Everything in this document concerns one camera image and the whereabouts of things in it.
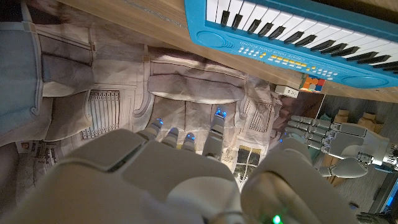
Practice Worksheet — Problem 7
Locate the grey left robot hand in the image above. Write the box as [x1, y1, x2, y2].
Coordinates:
[284, 114, 391, 180]

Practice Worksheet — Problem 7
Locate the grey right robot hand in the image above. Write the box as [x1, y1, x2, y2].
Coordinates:
[0, 105, 360, 224]

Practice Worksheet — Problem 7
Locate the blue toy piano keyboard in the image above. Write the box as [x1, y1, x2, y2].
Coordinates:
[183, 0, 398, 90]

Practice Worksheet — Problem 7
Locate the colourful puzzle cube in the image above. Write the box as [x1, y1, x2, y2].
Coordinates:
[300, 74, 326, 93]

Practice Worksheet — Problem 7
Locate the white power strip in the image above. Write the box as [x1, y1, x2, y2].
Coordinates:
[274, 85, 300, 99]

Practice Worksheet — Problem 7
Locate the printed sofa room backdrop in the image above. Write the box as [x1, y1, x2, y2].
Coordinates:
[0, 0, 326, 215]

